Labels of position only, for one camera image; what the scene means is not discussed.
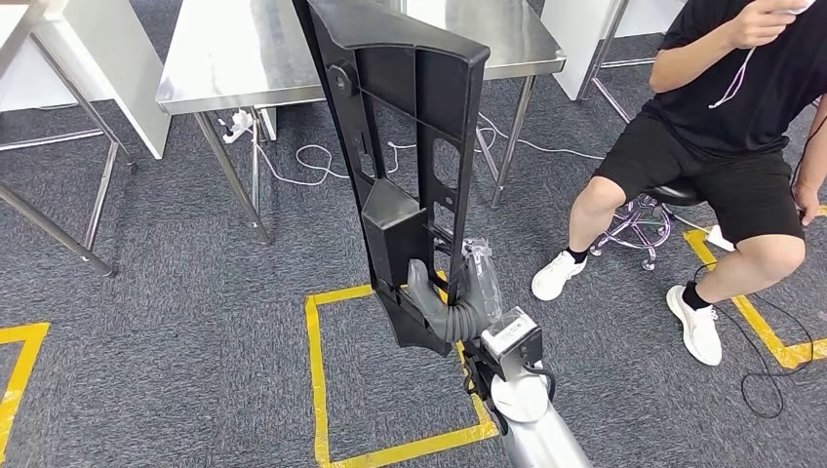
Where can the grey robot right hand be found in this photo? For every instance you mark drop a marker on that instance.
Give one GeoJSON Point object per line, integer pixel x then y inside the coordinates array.
{"type": "Point", "coordinates": [481, 284]}

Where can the person's left hand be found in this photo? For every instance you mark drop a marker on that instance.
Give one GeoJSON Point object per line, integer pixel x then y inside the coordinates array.
{"type": "Point", "coordinates": [807, 203]}

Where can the person's right hand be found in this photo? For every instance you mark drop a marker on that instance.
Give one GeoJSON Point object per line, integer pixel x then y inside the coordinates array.
{"type": "Point", "coordinates": [762, 22]}

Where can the black plastic bracket part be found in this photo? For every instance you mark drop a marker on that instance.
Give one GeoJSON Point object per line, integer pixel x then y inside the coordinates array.
{"type": "Point", "coordinates": [394, 232]}

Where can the person's left forearm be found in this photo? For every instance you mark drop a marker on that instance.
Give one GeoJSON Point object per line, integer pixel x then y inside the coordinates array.
{"type": "Point", "coordinates": [817, 148]}

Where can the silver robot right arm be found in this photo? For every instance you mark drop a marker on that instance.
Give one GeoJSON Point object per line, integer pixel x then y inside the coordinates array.
{"type": "Point", "coordinates": [536, 439]}

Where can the person's right forearm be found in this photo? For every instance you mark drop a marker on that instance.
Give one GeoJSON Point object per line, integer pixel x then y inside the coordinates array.
{"type": "Point", "coordinates": [691, 61]}

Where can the person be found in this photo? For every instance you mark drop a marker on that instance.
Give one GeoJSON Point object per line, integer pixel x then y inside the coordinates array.
{"type": "Point", "coordinates": [743, 110]}

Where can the white power adapter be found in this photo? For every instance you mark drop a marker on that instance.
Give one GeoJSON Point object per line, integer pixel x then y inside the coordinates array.
{"type": "Point", "coordinates": [720, 239]}

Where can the yellow floor tape square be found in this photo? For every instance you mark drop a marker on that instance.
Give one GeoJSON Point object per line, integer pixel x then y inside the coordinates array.
{"type": "Point", "coordinates": [696, 245]}
{"type": "Point", "coordinates": [313, 374]}
{"type": "Point", "coordinates": [26, 365]}

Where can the black chrome swivel stool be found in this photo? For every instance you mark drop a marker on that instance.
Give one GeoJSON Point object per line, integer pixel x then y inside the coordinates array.
{"type": "Point", "coordinates": [675, 192]}

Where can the white panel board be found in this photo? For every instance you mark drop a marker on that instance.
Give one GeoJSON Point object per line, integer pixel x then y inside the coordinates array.
{"type": "Point", "coordinates": [129, 97]}
{"type": "Point", "coordinates": [268, 123]}
{"type": "Point", "coordinates": [568, 39]}

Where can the white power strip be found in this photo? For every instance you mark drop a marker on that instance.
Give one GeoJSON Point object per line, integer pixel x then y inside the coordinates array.
{"type": "Point", "coordinates": [239, 124]}

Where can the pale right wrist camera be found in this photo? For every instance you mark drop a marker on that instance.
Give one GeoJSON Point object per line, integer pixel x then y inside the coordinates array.
{"type": "Point", "coordinates": [513, 339]}

